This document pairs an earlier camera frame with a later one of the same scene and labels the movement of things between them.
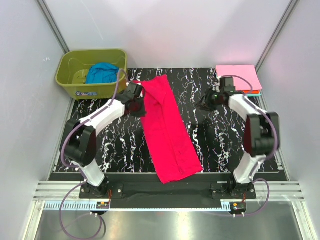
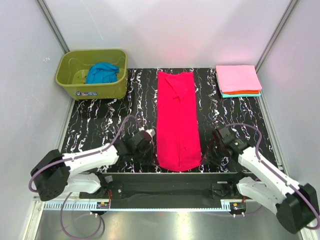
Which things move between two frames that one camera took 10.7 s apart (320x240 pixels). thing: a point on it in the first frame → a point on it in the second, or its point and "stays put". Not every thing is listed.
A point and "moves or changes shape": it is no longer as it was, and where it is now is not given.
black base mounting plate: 145,191 stays put
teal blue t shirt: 102,73 stays put
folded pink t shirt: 248,72 stays put
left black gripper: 142,112 → 144,161
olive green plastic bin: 73,69 stays put
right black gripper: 205,102 → 208,157
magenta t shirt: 173,149 moves or changes shape
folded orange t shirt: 251,91 stays put
